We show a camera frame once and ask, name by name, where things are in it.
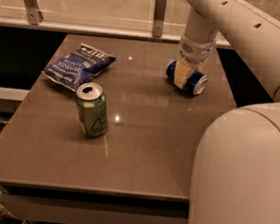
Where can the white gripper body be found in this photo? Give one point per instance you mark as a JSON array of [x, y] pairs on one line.
[[195, 50]]

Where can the blue pepsi can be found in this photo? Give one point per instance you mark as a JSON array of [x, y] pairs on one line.
[[194, 85]]

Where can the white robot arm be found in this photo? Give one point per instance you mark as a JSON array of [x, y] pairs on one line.
[[236, 172]]

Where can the green soda can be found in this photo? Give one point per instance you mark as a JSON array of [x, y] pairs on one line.
[[91, 106]]

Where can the blue chips bag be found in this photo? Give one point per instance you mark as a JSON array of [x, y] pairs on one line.
[[78, 67]]

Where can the glass railing panel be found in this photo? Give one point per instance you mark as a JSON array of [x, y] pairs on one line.
[[90, 6]]

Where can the middle metal railing bracket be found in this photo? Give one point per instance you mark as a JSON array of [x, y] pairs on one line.
[[159, 17]]

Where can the metal railing bracket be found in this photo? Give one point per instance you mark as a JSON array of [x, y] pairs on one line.
[[34, 14], [159, 17]]

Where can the brown table frame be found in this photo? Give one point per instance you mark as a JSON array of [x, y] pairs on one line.
[[70, 211]]

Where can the left metal railing bracket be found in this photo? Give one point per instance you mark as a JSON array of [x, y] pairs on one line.
[[34, 14]]

